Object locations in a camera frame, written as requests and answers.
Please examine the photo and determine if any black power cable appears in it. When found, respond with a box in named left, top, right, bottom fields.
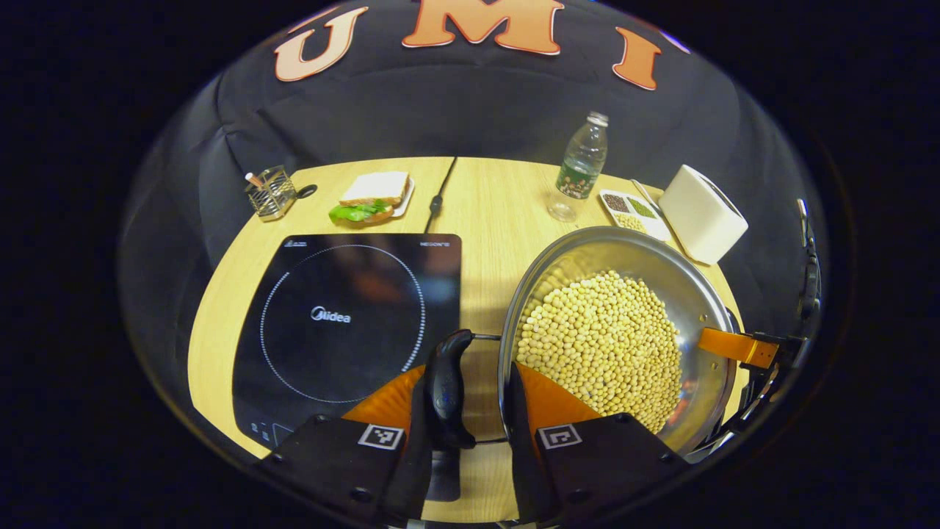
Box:
left=424, top=156, right=458, bottom=234

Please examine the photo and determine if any steel pot with black handles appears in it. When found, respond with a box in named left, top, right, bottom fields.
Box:
left=424, top=226, right=744, bottom=460

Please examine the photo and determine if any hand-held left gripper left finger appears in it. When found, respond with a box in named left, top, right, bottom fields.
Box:
left=253, top=365, right=435, bottom=526

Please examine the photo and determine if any metal wire mesh holder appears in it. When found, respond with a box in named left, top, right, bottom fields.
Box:
left=245, top=165, right=297, bottom=223

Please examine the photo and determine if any sandwich on white plate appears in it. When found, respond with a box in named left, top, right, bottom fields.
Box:
left=328, top=171, right=416, bottom=226

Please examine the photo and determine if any black induction cooktop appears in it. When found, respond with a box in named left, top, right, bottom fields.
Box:
left=232, top=233, right=463, bottom=502

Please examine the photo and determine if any pile of yellow soybeans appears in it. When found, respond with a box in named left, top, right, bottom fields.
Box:
left=514, top=270, right=684, bottom=434

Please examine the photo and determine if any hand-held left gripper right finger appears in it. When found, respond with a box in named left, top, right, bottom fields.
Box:
left=509, top=361, right=691, bottom=526

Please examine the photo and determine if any clear plastic water bottle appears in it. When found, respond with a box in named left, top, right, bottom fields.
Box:
left=547, top=111, right=610, bottom=223

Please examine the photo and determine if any metal spoon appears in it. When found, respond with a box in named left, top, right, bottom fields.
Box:
left=630, top=179, right=664, bottom=215

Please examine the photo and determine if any white divided bean dish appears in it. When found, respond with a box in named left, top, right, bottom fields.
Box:
left=599, top=189, right=673, bottom=242

